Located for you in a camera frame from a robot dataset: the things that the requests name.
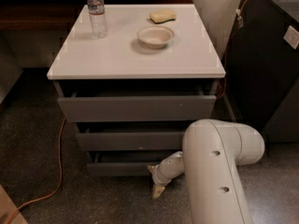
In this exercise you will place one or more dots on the clear plastic water bottle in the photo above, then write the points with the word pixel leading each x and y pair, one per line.
pixel 97 14

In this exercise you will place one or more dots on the grey bottom drawer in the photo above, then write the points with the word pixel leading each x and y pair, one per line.
pixel 125 163

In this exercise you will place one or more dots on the grey middle drawer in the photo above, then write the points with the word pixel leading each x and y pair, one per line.
pixel 131 136

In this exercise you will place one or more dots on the white wall outlet plate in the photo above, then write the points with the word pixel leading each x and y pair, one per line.
pixel 292 37

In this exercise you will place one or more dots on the beige bowl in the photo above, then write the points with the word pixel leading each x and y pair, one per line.
pixel 155 37

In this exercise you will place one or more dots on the yellow sponge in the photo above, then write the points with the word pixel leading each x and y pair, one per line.
pixel 162 16

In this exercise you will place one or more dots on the white top grey drawer cabinet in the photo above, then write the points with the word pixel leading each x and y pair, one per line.
pixel 122 59

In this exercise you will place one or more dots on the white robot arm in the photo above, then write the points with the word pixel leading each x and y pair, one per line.
pixel 211 152

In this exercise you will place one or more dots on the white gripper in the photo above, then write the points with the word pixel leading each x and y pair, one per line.
pixel 161 175

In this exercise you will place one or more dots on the grey drawer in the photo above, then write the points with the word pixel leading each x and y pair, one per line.
pixel 125 163
pixel 132 102
pixel 131 136

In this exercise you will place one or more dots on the dark cabinet on right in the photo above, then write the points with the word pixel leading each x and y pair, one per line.
pixel 262 68

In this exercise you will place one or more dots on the grey top drawer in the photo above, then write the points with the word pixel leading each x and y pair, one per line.
pixel 132 102

